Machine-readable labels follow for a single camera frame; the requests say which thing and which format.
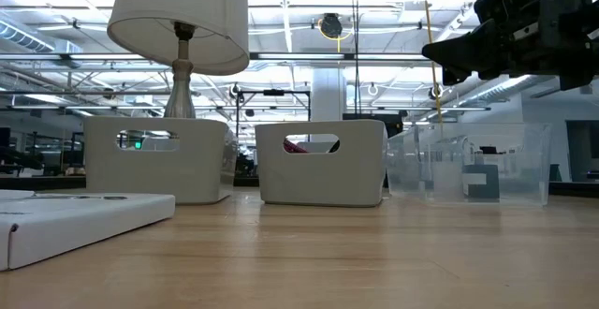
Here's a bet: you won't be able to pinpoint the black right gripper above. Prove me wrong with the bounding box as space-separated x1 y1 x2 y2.
422 0 599 92

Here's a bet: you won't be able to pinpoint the pink black braided cable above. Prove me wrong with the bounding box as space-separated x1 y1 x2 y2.
283 138 310 155

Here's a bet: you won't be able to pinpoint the grey plastic bin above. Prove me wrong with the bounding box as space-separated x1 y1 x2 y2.
255 119 389 208
83 115 239 206

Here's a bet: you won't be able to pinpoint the clear plastic bin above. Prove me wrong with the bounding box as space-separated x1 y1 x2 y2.
386 121 553 208

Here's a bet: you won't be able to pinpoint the black monitor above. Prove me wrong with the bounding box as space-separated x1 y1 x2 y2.
343 111 404 138

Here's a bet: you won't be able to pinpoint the dark door panel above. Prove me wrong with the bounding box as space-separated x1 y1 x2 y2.
565 120 599 183

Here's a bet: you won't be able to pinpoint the long ceiling light bar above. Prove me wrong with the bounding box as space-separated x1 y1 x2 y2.
249 51 431 63

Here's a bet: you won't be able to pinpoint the white shade silver table lamp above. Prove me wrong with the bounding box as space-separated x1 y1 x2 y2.
106 0 251 120

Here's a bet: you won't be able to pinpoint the dark office workstations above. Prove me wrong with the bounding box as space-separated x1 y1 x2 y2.
0 125 86 178

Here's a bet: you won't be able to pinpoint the yellow hanging cable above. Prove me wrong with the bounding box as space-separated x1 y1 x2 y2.
420 0 444 125

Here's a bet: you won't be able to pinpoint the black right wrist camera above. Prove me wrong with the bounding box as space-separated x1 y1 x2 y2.
474 0 540 26

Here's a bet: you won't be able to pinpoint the black hanging cable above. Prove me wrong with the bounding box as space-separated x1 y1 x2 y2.
349 0 362 119

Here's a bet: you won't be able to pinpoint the black round ceiling cable reel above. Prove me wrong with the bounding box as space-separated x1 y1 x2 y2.
318 12 345 40

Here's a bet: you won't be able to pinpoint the black metal frame stand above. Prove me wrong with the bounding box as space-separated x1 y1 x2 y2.
235 88 313 138

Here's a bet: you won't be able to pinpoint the black table frame rails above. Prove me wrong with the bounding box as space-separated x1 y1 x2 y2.
0 175 599 199

